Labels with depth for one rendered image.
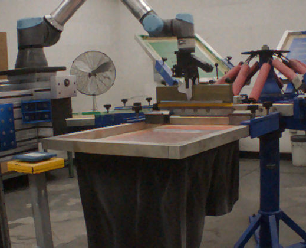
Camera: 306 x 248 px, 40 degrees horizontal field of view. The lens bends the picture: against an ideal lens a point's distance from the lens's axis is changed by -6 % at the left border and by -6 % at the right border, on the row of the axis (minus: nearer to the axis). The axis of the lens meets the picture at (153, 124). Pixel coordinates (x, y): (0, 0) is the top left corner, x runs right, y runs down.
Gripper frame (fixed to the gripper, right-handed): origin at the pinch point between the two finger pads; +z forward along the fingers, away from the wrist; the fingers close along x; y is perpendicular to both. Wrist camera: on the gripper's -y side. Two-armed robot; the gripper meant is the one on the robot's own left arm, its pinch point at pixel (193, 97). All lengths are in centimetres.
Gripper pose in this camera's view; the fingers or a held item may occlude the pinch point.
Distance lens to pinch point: 185.4
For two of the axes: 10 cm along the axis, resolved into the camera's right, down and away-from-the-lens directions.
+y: -8.1, -0.2, 5.9
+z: 0.5, 9.9, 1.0
